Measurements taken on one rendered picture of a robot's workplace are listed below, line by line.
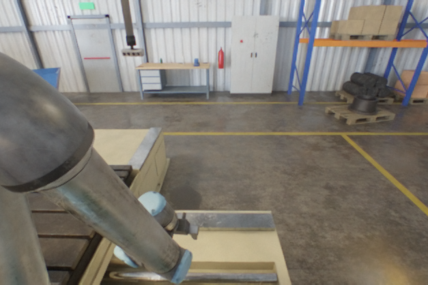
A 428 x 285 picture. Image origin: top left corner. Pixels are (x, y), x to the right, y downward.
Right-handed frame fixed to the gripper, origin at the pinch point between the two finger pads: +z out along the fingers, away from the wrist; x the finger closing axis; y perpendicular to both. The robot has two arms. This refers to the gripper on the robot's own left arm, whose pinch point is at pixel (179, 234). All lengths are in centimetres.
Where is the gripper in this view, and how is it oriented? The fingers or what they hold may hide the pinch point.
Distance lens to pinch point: 105.4
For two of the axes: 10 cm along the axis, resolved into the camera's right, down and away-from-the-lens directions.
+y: 1.2, -7.8, 6.1
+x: -9.7, 0.2, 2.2
